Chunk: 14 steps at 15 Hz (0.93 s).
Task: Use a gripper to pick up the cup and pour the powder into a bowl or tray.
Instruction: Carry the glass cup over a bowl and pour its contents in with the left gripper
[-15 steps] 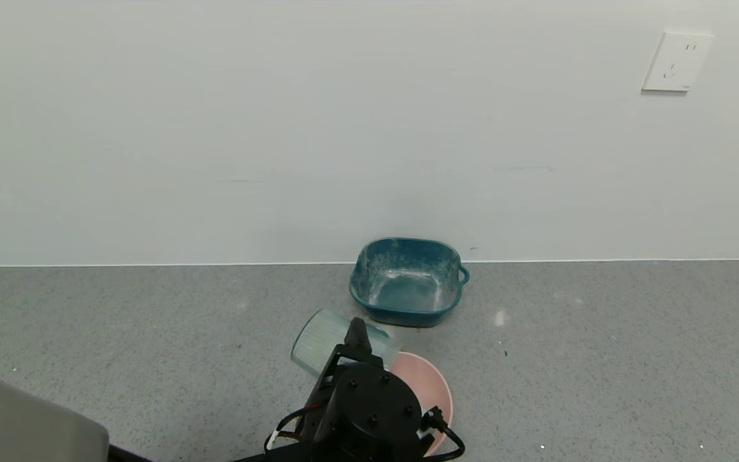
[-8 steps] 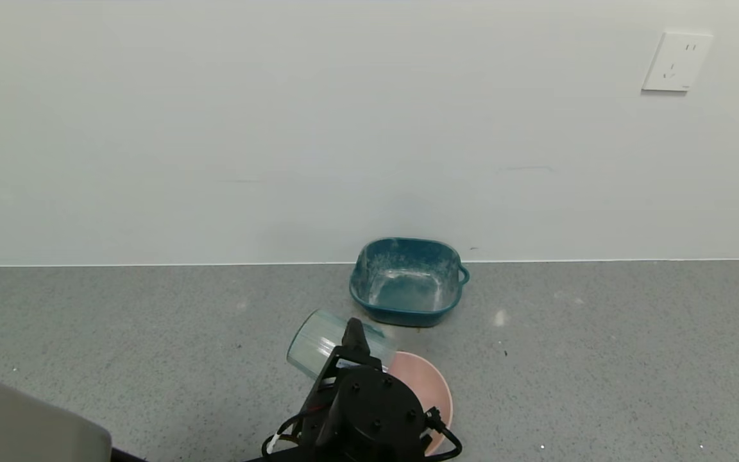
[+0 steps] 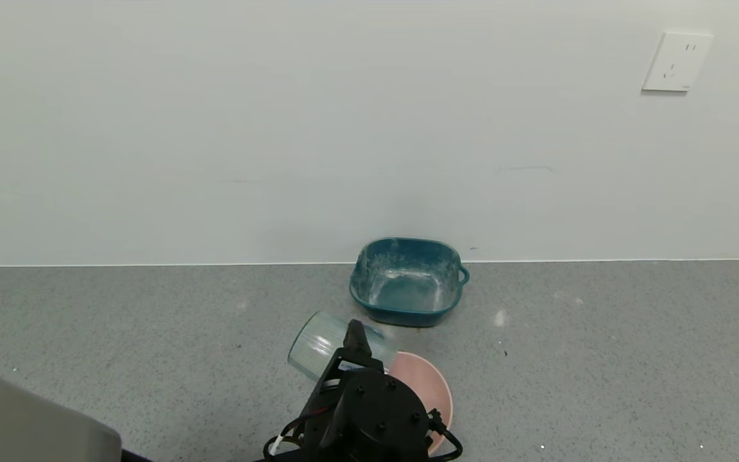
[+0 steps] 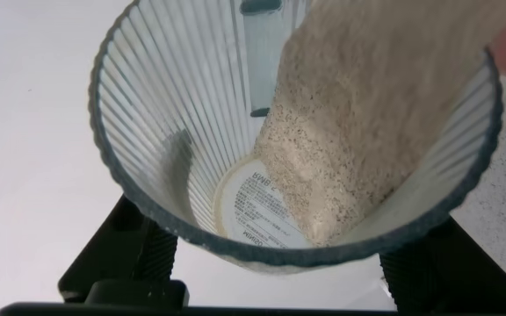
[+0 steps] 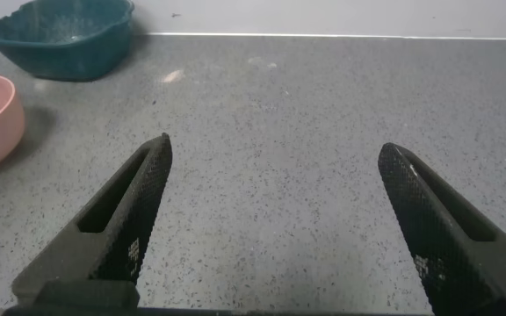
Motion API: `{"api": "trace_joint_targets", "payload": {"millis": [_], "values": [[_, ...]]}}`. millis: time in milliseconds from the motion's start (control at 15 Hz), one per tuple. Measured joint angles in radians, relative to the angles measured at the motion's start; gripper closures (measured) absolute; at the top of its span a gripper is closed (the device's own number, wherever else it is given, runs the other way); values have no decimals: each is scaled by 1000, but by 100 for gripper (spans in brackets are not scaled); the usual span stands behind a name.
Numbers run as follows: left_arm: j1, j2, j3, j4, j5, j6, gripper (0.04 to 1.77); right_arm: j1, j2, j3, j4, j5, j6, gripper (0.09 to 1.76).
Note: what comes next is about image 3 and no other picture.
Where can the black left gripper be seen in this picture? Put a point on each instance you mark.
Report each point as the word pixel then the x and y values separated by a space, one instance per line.
pixel 349 367

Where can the clear ribbed plastic cup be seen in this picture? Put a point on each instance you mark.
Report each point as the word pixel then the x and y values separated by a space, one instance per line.
pixel 318 343

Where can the black and grey left robot arm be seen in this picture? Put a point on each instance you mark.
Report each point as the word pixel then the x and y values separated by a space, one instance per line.
pixel 376 417

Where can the teal square plastic tray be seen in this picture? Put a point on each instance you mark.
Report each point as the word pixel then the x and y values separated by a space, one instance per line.
pixel 408 289

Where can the pink round bowl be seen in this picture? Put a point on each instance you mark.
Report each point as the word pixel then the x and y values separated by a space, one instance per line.
pixel 432 391

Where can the white wall power outlet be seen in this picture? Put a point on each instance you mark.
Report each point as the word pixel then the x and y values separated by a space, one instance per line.
pixel 676 61

